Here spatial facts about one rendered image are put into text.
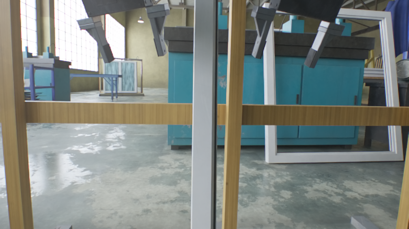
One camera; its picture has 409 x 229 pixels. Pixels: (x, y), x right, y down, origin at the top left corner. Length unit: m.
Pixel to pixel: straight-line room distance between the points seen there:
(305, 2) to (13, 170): 0.92
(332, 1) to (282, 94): 1.78
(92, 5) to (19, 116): 0.48
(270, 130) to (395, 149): 1.24
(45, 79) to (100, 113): 5.71
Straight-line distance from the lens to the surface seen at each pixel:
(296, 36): 2.28
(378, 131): 2.94
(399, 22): 3.98
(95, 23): 0.52
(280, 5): 0.46
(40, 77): 6.51
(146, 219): 1.22
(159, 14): 0.45
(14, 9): 0.87
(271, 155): 1.93
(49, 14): 11.99
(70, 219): 1.34
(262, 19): 0.47
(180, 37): 2.01
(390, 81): 2.67
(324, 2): 0.50
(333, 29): 0.53
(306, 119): 0.82
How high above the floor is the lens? 0.69
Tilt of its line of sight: 5 degrees down
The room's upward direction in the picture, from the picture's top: 1 degrees clockwise
